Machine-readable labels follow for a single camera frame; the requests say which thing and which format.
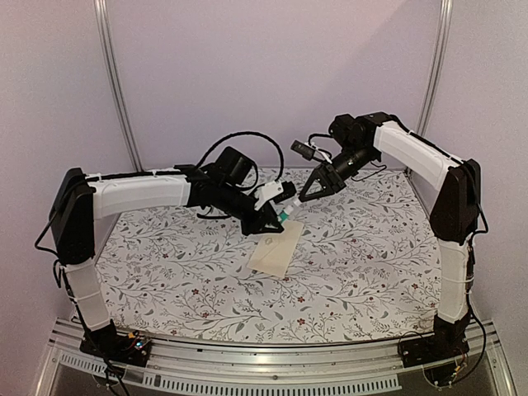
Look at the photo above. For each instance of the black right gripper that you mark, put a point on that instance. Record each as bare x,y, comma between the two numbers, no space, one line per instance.
324,176

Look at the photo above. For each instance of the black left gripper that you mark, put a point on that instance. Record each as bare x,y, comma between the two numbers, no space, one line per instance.
267,217

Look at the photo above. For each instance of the green white glue stick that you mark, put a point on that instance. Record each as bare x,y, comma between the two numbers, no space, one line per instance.
284,215

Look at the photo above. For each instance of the cream paper envelope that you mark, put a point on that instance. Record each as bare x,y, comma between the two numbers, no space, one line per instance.
274,251

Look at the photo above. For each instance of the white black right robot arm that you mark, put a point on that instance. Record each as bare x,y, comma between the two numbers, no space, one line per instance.
455,216

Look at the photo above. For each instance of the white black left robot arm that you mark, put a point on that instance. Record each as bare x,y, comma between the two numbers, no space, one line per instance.
87,207

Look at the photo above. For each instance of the floral patterned table mat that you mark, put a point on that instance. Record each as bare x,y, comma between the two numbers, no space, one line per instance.
366,267

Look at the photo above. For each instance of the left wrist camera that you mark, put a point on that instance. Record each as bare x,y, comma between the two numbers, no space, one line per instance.
277,191

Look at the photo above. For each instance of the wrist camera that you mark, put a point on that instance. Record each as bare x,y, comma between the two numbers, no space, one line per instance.
311,152
277,191

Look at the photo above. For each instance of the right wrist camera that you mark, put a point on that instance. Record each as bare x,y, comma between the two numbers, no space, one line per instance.
311,152

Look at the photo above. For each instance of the right aluminium frame post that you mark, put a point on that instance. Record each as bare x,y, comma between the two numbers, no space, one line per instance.
438,57

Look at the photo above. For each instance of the aluminium frame post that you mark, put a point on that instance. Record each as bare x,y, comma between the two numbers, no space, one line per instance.
438,57
109,59

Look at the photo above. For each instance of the front aluminium rail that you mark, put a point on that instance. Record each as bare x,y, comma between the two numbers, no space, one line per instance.
179,366

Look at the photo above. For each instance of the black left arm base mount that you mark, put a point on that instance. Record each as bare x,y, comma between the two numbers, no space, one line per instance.
131,349

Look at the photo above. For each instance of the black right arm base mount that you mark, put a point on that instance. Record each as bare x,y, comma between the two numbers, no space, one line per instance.
448,342

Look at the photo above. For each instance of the left aluminium frame post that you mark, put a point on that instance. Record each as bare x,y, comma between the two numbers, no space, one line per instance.
109,59

